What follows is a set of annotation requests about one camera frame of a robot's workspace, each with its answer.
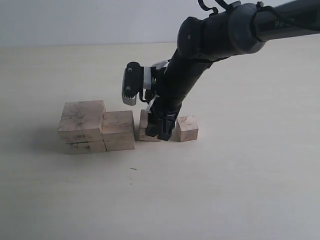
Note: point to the second largest wooden cube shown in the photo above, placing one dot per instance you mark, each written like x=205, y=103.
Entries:
x=118, y=130

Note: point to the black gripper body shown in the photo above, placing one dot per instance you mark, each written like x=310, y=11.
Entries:
x=170, y=83

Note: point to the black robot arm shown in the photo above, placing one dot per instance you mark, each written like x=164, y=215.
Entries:
x=241, y=29

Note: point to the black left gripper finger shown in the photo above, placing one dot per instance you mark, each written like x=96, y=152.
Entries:
x=152, y=129

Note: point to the medium small wooden cube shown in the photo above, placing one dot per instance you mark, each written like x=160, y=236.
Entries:
x=143, y=122

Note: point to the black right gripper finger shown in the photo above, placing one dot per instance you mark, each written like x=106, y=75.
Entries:
x=166, y=124

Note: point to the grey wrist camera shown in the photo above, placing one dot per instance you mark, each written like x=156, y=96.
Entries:
x=136, y=83

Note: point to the smallest wooden cube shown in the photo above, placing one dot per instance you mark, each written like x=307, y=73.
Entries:
x=187, y=128

